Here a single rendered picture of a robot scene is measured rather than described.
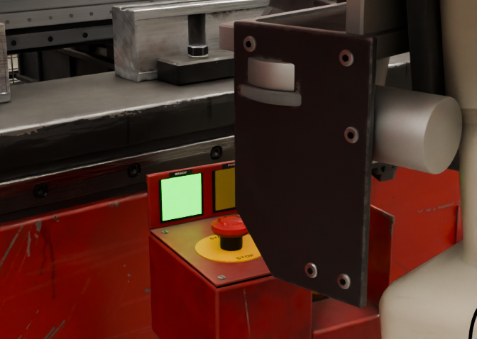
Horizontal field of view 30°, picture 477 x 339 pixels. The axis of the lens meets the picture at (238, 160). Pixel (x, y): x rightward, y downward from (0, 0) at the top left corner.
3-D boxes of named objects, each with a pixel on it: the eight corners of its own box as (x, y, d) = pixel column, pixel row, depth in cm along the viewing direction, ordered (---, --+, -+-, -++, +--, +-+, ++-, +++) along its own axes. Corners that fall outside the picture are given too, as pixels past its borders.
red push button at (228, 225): (222, 264, 86) (222, 230, 85) (204, 250, 89) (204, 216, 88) (258, 256, 88) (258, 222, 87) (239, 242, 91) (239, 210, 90)
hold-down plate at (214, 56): (178, 86, 115) (177, 64, 114) (156, 79, 119) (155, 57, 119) (347, 59, 132) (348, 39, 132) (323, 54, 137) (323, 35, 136)
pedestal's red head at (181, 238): (217, 401, 84) (214, 223, 78) (150, 330, 97) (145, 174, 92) (388, 350, 93) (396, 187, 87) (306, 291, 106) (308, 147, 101)
